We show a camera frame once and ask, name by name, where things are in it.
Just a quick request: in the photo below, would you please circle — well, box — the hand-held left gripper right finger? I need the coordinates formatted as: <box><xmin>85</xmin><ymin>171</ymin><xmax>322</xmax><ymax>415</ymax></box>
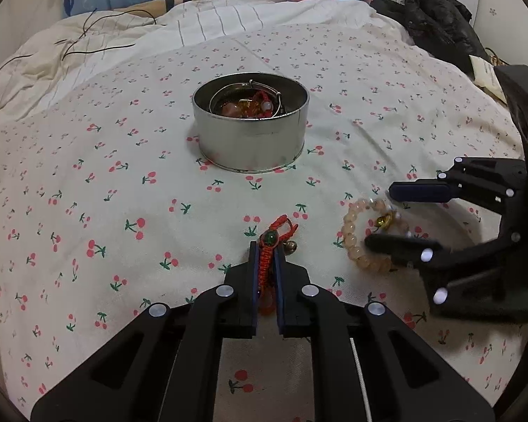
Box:
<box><xmin>275</xmin><ymin>246</ymin><xmax>496</xmax><ymax>422</ymax></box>

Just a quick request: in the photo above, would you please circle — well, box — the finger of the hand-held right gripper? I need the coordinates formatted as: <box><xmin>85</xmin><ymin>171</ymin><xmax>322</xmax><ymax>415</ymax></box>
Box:
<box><xmin>388</xmin><ymin>156</ymin><xmax>528</xmax><ymax>212</ymax></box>
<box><xmin>364</xmin><ymin>232</ymin><xmax>523</xmax><ymax>316</ymax></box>

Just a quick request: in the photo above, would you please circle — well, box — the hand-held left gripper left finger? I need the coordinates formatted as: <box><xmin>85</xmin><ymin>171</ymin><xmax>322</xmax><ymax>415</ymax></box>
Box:
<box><xmin>30</xmin><ymin>241</ymin><xmax>262</xmax><ymax>422</ymax></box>

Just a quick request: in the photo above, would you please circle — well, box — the red braided cord bracelet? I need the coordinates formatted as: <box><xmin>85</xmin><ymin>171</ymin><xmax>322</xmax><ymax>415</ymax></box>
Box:
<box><xmin>257</xmin><ymin>214</ymin><xmax>300</xmax><ymax>317</ymax></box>

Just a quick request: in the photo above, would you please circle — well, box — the peach bead bracelet gold charm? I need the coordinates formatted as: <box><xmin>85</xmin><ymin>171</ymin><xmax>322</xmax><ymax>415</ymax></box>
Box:
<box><xmin>342</xmin><ymin>197</ymin><xmax>411</xmax><ymax>274</ymax></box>

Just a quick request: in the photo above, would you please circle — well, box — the round metal tin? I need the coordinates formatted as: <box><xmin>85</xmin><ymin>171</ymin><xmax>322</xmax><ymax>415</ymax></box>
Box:
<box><xmin>192</xmin><ymin>71</ymin><xmax>311</xmax><ymax>172</ymax></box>

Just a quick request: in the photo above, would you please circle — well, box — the thin silver bangle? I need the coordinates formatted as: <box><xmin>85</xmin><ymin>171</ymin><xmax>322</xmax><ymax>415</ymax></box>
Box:
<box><xmin>208</xmin><ymin>79</ymin><xmax>288</xmax><ymax>120</ymax></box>

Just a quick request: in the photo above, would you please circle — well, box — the beige paper bag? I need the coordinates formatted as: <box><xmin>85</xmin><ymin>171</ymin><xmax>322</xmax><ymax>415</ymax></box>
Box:
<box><xmin>469</xmin><ymin>55</ymin><xmax>509</xmax><ymax>104</ymax></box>

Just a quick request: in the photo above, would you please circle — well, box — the cherry print bed sheet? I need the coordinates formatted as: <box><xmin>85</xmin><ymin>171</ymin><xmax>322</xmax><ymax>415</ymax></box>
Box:
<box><xmin>0</xmin><ymin>22</ymin><xmax>528</xmax><ymax>422</ymax></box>

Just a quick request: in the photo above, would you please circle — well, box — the black jacket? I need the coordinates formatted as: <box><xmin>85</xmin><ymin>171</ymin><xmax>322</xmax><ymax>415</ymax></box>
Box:
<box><xmin>370</xmin><ymin>0</ymin><xmax>489</xmax><ymax>76</ymax></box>

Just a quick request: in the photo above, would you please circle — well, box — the white striped quilt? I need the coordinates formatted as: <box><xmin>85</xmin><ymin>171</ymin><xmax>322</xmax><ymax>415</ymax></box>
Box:
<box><xmin>0</xmin><ymin>0</ymin><xmax>416</xmax><ymax>124</ymax></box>

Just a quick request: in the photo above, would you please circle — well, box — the tan striped pillow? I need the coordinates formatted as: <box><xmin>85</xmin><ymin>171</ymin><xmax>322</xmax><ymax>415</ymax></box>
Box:
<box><xmin>113</xmin><ymin>0</ymin><xmax>232</xmax><ymax>15</ymax></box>

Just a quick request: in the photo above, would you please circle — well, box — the thin black cable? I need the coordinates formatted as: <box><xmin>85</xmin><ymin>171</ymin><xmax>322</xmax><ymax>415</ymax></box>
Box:
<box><xmin>0</xmin><ymin>6</ymin><xmax>158</xmax><ymax>85</ymax></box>

